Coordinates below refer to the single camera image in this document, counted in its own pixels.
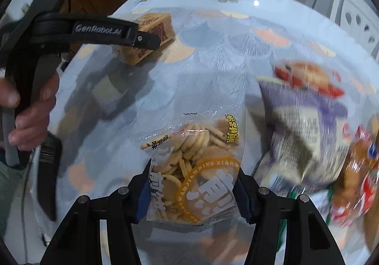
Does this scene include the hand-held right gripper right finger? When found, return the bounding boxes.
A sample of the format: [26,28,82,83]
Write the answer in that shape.
[234,166,345,265]

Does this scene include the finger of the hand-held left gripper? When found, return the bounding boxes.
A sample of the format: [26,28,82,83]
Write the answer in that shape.
[136,29,162,50]

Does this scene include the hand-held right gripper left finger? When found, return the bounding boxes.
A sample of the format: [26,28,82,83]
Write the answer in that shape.
[40,161,154,265]

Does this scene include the orange patterned bread packet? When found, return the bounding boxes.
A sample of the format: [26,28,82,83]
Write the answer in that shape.
[112,13,176,66]

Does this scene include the clear round biscuit bag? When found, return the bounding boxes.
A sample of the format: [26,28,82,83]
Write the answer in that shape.
[139,111,246,225]

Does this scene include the grey purple printed packet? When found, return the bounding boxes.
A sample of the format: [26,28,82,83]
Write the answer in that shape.
[255,75,350,194]

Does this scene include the red striped snack packet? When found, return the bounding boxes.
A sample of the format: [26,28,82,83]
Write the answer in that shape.
[329,114,379,227]

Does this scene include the red orange snack packet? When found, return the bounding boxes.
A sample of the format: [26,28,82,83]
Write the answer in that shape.
[274,60,345,98]

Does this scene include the person's left hand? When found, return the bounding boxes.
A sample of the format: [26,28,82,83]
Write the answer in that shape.
[0,71,61,152]

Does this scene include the person's grey-green trousers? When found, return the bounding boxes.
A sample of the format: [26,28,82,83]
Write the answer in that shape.
[0,163,39,242]

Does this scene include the white dining chair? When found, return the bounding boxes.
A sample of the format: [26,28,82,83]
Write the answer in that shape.
[330,0,379,61]

